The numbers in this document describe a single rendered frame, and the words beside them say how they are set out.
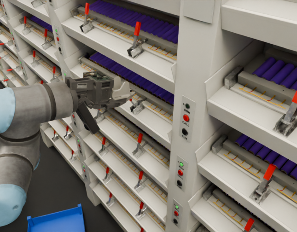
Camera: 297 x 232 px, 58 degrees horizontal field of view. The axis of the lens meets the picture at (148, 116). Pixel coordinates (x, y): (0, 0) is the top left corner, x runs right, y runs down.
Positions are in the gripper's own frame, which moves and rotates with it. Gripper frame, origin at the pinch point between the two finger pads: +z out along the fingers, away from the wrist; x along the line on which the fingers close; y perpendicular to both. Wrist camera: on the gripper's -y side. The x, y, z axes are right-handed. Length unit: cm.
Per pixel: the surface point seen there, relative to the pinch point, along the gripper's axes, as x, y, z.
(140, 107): -1.0, -5.1, 4.6
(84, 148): 43, -51, 11
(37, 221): 54, -103, -10
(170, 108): -10.2, -1.6, 7.8
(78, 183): 65, -98, 22
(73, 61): 42.3, -4.2, 3.6
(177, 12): -16.4, 26.5, -4.0
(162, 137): -14.4, -7.7, 2.1
